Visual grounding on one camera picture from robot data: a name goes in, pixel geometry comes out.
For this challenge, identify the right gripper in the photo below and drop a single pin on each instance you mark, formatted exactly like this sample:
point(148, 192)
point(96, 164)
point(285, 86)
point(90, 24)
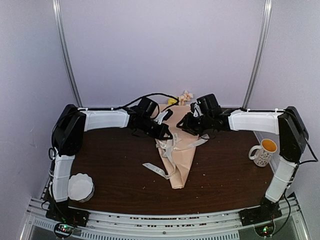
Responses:
point(187, 125)

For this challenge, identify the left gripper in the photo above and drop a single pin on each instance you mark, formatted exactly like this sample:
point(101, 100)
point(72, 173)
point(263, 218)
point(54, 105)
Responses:
point(164, 128)

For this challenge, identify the white ribbon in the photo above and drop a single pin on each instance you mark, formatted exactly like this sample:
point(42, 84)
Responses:
point(167, 149)

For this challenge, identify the yellow fake flower stem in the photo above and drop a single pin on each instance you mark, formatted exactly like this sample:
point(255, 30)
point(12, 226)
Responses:
point(171, 101)

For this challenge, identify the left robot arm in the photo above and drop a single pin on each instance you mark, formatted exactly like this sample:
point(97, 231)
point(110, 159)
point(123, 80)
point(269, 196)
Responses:
point(67, 134)

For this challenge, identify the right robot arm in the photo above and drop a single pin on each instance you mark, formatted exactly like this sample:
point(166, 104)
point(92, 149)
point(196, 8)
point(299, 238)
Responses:
point(285, 123)

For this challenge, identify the peach fake flower stem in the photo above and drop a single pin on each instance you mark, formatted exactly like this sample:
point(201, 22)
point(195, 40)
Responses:
point(184, 98)

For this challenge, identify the white patterned mug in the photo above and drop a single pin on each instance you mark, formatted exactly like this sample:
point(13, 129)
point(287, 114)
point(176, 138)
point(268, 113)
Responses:
point(263, 153)

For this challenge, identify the white scalloped dish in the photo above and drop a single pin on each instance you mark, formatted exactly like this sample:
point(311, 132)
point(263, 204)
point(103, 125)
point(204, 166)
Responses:
point(81, 187)

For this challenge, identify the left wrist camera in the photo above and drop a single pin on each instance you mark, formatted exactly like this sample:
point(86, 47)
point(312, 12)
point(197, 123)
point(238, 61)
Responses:
point(163, 116)

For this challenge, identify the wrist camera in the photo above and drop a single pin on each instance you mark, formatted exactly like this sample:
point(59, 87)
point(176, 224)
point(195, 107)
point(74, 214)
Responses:
point(195, 109)
point(163, 116)

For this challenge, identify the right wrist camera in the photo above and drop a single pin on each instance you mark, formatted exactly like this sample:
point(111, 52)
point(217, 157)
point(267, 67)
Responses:
point(195, 109)

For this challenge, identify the front aluminium rail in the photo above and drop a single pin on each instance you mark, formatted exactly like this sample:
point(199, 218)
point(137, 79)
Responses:
point(223, 225)

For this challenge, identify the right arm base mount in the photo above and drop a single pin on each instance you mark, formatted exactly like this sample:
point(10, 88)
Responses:
point(262, 217)

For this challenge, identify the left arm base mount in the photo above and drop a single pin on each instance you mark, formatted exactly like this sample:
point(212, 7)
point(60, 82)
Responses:
point(67, 219)

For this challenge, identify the aluminium corner frame post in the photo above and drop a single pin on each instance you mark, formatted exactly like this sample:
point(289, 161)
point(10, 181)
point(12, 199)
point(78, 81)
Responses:
point(264, 30)

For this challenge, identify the left aluminium frame post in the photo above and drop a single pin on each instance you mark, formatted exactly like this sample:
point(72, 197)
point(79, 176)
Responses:
point(65, 52)

